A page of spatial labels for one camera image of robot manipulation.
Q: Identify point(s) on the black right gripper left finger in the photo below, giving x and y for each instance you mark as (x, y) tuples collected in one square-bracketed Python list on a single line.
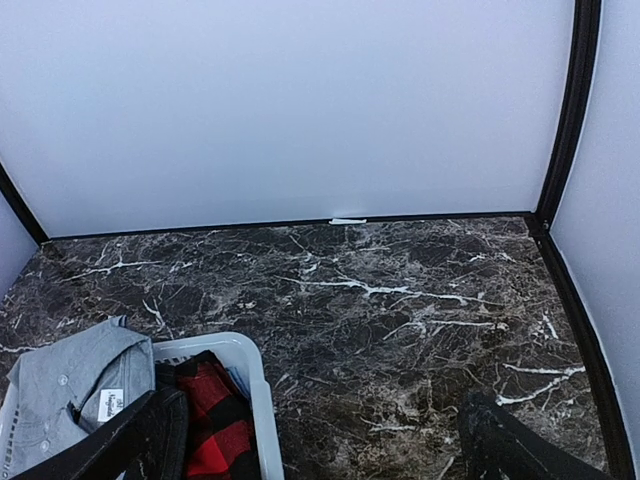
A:
[(122, 448)]

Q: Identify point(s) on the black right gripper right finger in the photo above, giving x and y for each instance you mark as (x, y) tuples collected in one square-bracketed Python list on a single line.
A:
[(496, 445)]

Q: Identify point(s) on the grey long sleeve shirt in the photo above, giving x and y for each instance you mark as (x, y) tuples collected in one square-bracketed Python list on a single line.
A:
[(67, 390)]

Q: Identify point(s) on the light grey plastic basket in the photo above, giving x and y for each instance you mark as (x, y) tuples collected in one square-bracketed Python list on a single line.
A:
[(242, 361)]

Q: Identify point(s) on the red black plaid shirt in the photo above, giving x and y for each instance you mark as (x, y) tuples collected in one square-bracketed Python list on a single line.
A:
[(221, 442)]

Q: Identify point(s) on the white tape piece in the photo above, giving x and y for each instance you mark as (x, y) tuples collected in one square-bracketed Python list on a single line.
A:
[(347, 221)]

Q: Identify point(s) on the black right frame post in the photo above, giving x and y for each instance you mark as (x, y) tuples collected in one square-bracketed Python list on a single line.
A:
[(579, 78)]

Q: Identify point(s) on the black frame post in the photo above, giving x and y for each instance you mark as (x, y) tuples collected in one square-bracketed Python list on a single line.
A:
[(579, 78), (20, 208)]

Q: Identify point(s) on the black left frame post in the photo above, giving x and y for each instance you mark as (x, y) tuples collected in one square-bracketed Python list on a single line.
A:
[(20, 208)]

